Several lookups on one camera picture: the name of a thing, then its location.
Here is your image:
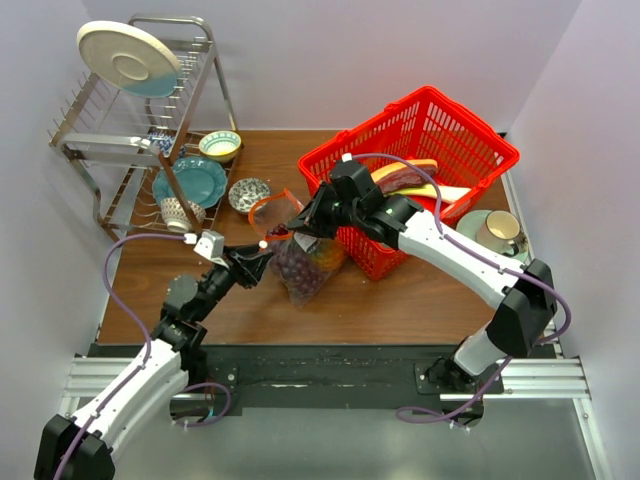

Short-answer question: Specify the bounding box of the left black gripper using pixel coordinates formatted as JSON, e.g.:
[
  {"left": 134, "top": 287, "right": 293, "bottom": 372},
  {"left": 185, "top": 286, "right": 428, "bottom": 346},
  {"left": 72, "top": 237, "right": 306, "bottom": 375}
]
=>
[{"left": 193, "top": 244, "right": 273, "bottom": 321}]

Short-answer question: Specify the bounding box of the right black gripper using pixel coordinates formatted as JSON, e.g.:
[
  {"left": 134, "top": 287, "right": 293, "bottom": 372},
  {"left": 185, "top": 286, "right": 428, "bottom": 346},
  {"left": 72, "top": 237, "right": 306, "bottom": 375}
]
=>
[{"left": 288, "top": 180, "right": 363, "bottom": 240}]

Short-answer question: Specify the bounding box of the purple grape bunch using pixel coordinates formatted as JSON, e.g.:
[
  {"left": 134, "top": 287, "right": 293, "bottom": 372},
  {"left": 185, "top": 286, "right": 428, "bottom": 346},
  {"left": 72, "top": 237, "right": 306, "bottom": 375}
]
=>
[
  {"left": 272, "top": 251, "right": 323, "bottom": 296},
  {"left": 265, "top": 224, "right": 291, "bottom": 242}
]

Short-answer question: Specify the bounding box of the clear zip top bag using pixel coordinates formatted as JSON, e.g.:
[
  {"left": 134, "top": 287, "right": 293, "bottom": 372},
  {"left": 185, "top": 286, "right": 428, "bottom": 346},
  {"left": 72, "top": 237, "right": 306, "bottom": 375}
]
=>
[{"left": 248, "top": 189, "right": 347, "bottom": 307}]

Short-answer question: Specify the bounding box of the red plastic shopping basket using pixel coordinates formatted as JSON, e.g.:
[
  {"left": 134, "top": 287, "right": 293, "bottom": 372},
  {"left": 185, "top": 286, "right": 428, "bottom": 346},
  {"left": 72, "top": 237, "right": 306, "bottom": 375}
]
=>
[{"left": 297, "top": 85, "right": 521, "bottom": 282}]

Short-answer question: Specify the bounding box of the orange fruit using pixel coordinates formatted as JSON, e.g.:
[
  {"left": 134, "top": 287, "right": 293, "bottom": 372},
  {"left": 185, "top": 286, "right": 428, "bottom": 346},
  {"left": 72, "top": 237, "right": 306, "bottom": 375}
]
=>
[{"left": 311, "top": 239, "right": 347, "bottom": 275}]

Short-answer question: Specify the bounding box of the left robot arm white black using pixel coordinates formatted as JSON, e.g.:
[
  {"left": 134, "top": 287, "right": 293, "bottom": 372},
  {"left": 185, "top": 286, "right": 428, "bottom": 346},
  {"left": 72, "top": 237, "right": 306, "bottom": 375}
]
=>
[{"left": 34, "top": 239, "right": 273, "bottom": 479}]

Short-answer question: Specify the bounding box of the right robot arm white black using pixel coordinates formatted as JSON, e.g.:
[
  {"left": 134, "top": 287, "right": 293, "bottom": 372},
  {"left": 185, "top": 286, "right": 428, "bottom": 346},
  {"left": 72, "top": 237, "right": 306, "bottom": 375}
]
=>
[{"left": 287, "top": 159, "right": 558, "bottom": 393}]

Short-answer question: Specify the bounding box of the black white patterned bowl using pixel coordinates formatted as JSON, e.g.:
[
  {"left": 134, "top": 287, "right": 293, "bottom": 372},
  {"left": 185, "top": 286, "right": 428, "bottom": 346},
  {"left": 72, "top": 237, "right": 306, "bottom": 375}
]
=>
[{"left": 228, "top": 178, "right": 271, "bottom": 214}]

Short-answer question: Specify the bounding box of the patterned bowl in rack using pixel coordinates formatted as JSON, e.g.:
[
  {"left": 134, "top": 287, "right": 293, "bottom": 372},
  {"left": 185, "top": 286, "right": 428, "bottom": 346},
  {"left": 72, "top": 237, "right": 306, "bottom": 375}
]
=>
[{"left": 160, "top": 197, "right": 206, "bottom": 233}]

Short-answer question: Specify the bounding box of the teal scalloped plate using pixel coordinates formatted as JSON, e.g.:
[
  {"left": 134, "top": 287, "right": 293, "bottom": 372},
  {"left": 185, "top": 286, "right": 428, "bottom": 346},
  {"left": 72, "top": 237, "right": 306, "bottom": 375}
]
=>
[{"left": 172, "top": 156, "right": 228, "bottom": 209}]

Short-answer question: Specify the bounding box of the yellow rimmed teal bowl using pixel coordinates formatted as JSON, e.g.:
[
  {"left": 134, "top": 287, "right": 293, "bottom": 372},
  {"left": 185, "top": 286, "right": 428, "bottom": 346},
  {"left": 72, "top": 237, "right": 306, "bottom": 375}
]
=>
[{"left": 198, "top": 130, "right": 242, "bottom": 163}]

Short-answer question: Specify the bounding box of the metal dish rack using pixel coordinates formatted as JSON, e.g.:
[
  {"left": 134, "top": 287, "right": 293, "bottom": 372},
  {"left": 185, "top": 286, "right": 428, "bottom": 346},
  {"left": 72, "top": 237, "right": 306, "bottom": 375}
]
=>
[{"left": 50, "top": 14, "right": 237, "bottom": 240}]

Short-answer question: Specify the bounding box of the white green leek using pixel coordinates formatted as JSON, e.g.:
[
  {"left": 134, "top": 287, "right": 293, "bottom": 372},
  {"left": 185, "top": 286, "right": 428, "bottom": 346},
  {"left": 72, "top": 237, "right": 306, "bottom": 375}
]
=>
[{"left": 396, "top": 184, "right": 471, "bottom": 204}]

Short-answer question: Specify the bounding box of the blue patterned dish in rack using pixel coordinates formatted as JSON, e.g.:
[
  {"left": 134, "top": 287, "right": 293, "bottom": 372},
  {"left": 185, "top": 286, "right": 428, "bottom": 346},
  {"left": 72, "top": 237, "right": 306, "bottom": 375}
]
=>
[{"left": 147, "top": 129, "right": 177, "bottom": 158}]

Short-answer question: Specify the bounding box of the mint green saucer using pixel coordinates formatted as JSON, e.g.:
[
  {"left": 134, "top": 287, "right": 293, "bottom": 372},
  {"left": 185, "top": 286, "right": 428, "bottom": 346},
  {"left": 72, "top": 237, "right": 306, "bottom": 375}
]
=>
[{"left": 456, "top": 210, "right": 529, "bottom": 261}]

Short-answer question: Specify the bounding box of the cream enamel mug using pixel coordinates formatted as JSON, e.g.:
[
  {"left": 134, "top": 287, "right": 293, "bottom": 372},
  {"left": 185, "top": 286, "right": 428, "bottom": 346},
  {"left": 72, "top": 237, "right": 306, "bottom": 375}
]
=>
[{"left": 475, "top": 210, "right": 529, "bottom": 258}]

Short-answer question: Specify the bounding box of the large white blue plate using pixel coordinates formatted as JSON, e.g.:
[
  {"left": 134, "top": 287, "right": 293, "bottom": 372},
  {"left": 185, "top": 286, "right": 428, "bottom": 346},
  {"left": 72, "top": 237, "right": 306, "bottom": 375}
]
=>
[{"left": 76, "top": 21, "right": 182, "bottom": 98}]

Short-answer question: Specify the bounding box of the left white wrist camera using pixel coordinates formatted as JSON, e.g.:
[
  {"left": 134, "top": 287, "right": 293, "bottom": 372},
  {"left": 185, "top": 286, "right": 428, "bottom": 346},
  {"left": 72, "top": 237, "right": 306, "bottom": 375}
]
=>
[{"left": 183, "top": 230, "right": 226, "bottom": 266}]

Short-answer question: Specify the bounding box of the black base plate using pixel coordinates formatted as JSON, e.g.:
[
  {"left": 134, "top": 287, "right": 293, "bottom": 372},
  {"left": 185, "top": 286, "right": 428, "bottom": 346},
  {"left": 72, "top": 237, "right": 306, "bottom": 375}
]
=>
[{"left": 189, "top": 345, "right": 496, "bottom": 415}]

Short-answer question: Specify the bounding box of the aluminium frame rail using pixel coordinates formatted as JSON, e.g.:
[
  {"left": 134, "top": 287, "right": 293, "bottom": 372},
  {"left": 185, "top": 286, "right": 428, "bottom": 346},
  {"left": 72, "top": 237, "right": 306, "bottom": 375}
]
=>
[{"left": 501, "top": 172, "right": 614, "bottom": 479}]

